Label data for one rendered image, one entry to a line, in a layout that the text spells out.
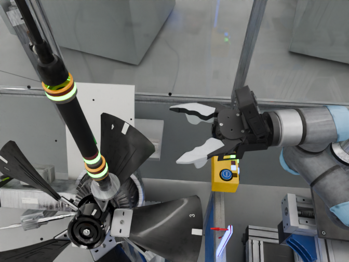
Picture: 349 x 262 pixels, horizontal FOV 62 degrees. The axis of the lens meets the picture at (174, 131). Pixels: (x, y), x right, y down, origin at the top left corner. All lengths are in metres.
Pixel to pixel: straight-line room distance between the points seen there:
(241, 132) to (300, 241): 0.86
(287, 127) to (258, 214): 1.77
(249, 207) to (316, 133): 1.75
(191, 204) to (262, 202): 1.44
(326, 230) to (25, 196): 1.11
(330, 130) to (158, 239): 0.60
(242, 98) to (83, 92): 0.72
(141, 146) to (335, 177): 0.48
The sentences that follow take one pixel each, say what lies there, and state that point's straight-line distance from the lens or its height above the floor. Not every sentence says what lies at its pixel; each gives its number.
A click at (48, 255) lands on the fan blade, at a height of 1.05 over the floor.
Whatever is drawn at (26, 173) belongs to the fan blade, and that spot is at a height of 1.33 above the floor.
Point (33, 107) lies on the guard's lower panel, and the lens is 1.81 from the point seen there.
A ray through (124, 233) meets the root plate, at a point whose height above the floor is 1.18.
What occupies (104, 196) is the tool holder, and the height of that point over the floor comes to 1.46.
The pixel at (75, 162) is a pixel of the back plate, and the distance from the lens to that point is 1.20.
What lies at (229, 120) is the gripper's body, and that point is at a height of 1.67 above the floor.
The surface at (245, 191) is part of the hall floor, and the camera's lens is 2.37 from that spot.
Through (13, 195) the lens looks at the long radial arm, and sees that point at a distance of 1.22.
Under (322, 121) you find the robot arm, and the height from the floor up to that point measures 1.67.
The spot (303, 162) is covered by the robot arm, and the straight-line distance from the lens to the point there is 0.70.
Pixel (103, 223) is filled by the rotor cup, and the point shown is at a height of 1.24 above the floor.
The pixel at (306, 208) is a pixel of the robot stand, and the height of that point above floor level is 0.97.
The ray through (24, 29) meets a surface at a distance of 1.08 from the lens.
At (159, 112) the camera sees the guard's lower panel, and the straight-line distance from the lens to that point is 1.59.
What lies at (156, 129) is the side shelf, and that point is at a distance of 1.55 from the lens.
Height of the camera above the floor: 2.12
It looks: 55 degrees down
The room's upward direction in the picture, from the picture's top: straight up
